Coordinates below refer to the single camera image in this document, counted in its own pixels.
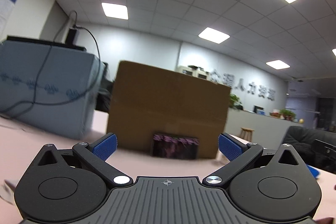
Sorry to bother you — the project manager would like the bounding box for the wooden stool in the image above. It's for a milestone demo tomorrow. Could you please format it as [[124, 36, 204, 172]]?
[[239, 127, 254, 142]]

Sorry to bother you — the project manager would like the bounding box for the grey reception counter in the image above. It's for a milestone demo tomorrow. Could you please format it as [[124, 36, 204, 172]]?
[[225, 109, 302, 149]]

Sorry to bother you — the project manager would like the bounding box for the green potted plant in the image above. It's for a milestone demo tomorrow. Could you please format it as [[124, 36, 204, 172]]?
[[229, 94, 243, 110], [279, 109, 296, 121]]

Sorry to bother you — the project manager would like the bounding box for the computer monitor on counter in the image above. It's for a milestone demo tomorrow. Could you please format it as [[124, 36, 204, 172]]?
[[253, 105, 265, 115]]

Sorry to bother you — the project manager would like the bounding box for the smartphone playing video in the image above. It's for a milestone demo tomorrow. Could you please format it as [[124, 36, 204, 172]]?
[[150, 133, 199, 160]]

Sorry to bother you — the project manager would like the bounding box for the large brown cardboard box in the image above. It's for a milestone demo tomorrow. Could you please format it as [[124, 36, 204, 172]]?
[[106, 61, 231, 159]]

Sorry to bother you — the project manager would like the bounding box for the light blue cardboard box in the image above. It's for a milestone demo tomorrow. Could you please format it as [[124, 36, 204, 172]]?
[[1, 36, 104, 139]]

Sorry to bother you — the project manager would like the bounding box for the black leather sofa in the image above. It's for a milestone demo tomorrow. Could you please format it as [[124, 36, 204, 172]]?
[[282, 126, 335, 174]]

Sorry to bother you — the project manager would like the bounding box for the blue folded cloth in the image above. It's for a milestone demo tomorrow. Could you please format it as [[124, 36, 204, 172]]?
[[307, 165, 320, 180]]

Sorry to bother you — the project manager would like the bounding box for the white crumpled cloth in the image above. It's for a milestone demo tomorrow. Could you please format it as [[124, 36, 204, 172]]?
[[0, 179, 18, 205]]

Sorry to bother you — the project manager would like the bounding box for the black power adapter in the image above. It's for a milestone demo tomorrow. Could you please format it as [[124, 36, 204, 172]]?
[[64, 27, 79, 46]]

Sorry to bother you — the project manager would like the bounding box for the blue wall poster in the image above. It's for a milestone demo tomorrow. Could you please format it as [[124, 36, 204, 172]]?
[[0, 0, 17, 40]]

